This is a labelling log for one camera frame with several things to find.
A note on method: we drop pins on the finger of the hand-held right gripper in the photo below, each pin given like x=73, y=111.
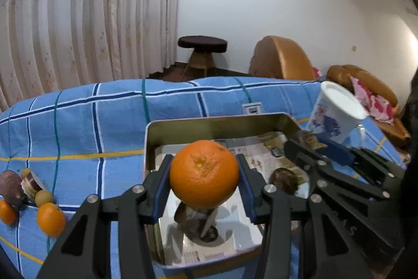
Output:
x=300, y=154
x=338, y=154

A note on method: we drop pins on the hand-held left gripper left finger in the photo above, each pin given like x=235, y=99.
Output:
x=161, y=192

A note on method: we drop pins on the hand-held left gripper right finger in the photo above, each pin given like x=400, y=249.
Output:
x=247, y=197

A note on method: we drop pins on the brown passion fruit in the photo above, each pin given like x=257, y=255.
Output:
x=284, y=180

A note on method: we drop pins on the large orange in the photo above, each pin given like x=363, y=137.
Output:
x=204, y=174

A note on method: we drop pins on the metal tin tray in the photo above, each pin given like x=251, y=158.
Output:
x=156, y=135

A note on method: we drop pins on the medium orange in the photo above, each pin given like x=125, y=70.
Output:
x=50, y=220

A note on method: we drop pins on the brown longan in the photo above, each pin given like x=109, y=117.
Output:
x=44, y=198
x=25, y=172

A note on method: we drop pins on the cut purple fruit piece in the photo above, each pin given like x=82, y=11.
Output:
x=32, y=185

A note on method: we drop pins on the purple passion fruit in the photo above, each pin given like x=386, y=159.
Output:
x=9, y=187

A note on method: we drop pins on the small orange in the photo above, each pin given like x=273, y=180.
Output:
x=6, y=212

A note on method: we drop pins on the newspaper sheet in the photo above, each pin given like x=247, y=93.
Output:
x=261, y=154

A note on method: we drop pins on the white floral cup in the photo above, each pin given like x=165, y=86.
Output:
x=329, y=115

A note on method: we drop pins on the pink floral cloth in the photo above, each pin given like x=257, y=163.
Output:
x=378, y=104

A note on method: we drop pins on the white blanket tag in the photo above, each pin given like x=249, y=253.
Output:
x=253, y=108

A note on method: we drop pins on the brown leather sofa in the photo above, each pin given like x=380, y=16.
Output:
x=365, y=79

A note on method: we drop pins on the red pink cloth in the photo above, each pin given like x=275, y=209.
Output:
x=316, y=73

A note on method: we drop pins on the blue plaid blanket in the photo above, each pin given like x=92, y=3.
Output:
x=98, y=122

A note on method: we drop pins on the brown leather armchair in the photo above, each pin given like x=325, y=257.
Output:
x=284, y=56

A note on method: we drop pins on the round dark wicker stool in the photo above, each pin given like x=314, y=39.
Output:
x=202, y=45

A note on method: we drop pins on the beige patterned curtain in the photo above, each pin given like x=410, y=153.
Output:
x=81, y=4

